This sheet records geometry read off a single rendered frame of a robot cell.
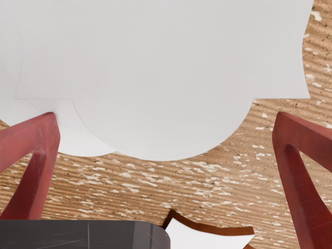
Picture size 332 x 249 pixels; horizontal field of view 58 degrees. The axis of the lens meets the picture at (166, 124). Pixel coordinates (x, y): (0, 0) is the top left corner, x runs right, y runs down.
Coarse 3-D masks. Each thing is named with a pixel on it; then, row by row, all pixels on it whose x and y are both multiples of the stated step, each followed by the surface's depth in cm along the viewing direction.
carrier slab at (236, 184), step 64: (320, 0) 14; (320, 64) 16; (0, 128) 18; (256, 128) 18; (0, 192) 22; (64, 192) 22; (128, 192) 22; (192, 192) 22; (256, 192) 22; (320, 192) 22
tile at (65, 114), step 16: (0, 0) 10; (0, 16) 11; (0, 32) 11; (16, 32) 11; (0, 48) 12; (16, 48) 12; (16, 64) 12; (16, 80) 12; (64, 112) 13; (80, 128) 14
